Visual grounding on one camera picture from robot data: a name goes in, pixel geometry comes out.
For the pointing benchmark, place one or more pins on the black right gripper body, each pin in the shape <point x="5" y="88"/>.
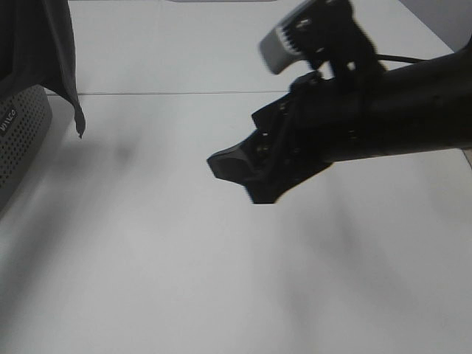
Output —
<point x="317" y="123"/>

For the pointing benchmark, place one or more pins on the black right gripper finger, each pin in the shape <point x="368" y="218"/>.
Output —
<point x="235" y="164"/>

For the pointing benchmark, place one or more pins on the dark navy towel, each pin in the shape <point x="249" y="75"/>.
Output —
<point x="37" y="48"/>

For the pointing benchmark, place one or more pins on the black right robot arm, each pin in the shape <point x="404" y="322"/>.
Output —
<point x="417" y="108"/>

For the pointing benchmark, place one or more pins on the grey perforated plastic basket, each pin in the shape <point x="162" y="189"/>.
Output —
<point x="25" y="120"/>

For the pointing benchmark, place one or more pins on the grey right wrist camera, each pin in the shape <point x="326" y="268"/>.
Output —
<point x="321" y="32"/>

